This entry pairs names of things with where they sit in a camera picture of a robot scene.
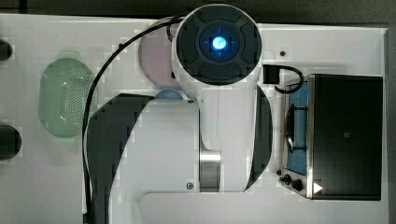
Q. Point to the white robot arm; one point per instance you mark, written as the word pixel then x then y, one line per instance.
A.
pixel 217 139

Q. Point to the blue bowl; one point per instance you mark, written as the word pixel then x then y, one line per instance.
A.
pixel 169 94

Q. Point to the grey round plate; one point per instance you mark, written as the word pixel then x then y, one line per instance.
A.
pixel 155 59

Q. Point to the green perforated colander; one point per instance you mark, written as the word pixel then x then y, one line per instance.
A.
pixel 64 88

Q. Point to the black toaster oven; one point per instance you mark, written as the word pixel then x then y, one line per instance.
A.
pixel 334 138

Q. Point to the black round object lower left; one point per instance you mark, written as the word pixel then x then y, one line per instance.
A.
pixel 10 142

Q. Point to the black round object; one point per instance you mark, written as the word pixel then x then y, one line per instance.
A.
pixel 5 50
pixel 10 142

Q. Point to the black round object upper left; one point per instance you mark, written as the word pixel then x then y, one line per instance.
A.
pixel 5 50

